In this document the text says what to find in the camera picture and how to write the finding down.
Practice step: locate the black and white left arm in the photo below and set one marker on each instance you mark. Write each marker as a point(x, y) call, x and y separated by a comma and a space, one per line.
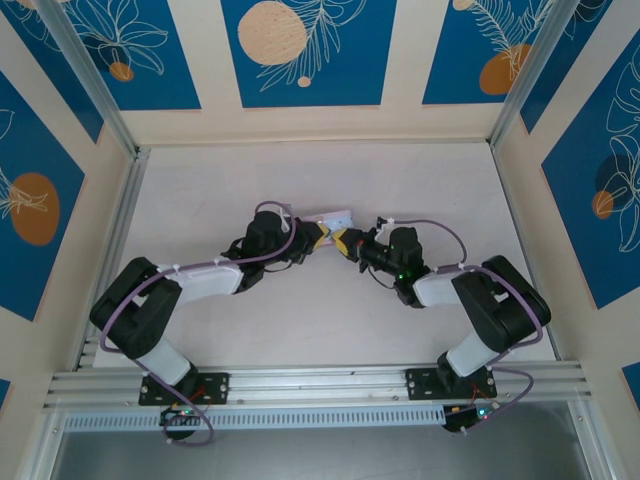
point(135, 320)

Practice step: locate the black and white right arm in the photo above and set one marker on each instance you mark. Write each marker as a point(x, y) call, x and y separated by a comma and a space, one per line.
point(500, 310)

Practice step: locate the grey steel sheet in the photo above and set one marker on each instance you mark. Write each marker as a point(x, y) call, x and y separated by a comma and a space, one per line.
point(320, 457)

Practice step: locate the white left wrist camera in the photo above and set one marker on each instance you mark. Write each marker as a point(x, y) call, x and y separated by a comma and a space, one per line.
point(287, 217)

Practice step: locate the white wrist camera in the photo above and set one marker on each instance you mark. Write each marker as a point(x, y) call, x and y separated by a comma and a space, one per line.
point(386, 224)
point(287, 217)

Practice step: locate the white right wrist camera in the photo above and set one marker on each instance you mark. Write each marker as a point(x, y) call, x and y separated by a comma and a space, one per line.
point(386, 224)

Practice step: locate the aluminium side rail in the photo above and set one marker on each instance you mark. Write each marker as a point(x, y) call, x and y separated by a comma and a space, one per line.
point(525, 225)
point(117, 225)

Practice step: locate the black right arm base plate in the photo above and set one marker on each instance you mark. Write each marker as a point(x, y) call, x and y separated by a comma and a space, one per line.
point(422, 385)

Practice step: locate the long aluminium base rail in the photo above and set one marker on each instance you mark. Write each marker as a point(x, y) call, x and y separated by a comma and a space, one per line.
point(320, 385)

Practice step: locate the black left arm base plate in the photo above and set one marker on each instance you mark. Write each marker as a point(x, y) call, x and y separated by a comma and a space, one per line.
point(220, 387)

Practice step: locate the aluminium frame post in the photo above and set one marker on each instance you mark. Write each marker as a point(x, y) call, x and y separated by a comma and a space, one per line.
point(90, 75)
point(540, 75)

